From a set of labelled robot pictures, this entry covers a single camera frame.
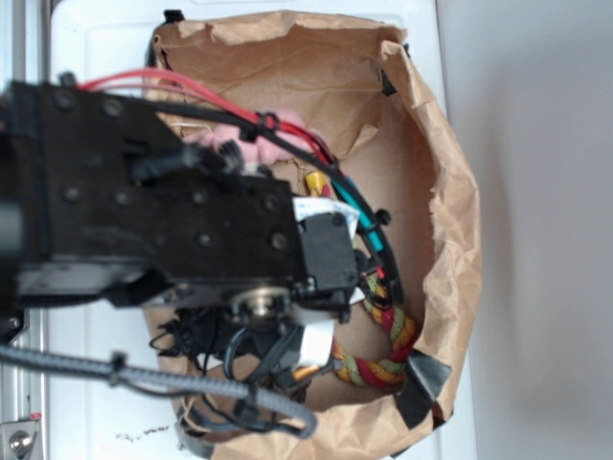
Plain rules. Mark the pink plush bunny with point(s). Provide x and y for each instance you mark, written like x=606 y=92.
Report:
x=262 y=151

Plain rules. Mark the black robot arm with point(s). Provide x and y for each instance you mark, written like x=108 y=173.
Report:
x=100 y=200

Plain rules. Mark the dark brown rock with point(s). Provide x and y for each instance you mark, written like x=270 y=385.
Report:
x=296 y=393

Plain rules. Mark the brown paper lined box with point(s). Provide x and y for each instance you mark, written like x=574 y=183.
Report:
x=352 y=80

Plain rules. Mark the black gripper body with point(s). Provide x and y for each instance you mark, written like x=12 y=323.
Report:
x=288 y=322

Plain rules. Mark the multicolour twisted rope toy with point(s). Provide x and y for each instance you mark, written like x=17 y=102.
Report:
x=400 y=328

